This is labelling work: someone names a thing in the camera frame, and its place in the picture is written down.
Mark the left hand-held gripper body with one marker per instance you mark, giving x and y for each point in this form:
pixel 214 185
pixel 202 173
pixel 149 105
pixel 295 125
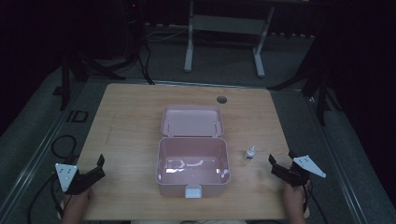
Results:
pixel 66 175

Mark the black tripod stand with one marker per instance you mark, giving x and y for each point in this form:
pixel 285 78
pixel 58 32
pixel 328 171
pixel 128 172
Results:
pixel 322 93
pixel 65 81

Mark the white metal desk frame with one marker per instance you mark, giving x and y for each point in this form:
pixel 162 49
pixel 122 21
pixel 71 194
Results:
pixel 224 24

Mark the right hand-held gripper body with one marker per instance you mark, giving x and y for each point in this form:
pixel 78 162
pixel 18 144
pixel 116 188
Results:
pixel 308 165

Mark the black rectangular floor bracket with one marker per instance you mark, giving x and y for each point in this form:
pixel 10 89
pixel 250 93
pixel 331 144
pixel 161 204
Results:
pixel 77 116

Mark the pink plastic box with lid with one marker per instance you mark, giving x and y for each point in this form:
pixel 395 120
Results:
pixel 193 155

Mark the person's right hand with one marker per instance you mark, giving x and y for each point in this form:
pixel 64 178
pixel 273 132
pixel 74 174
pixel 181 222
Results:
pixel 294 197

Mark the small white dropper bottle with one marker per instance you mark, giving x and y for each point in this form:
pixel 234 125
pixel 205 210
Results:
pixel 250 152

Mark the person's left hand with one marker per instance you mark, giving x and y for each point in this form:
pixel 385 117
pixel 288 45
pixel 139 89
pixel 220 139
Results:
pixel 77 202

